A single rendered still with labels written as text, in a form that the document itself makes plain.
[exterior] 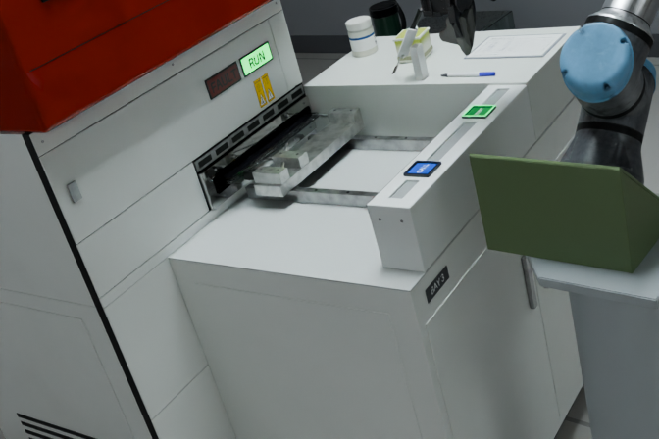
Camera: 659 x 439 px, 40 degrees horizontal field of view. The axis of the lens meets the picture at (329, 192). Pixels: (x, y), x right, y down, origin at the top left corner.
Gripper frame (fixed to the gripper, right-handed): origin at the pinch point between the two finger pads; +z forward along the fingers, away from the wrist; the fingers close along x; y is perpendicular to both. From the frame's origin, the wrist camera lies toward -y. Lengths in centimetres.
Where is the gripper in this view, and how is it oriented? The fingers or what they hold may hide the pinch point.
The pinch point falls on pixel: (470, 48)
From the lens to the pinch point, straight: 192.3
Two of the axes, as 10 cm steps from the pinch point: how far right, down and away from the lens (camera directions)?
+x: -5.3, 4.8, -6.9
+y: -8.1, -0.6, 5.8
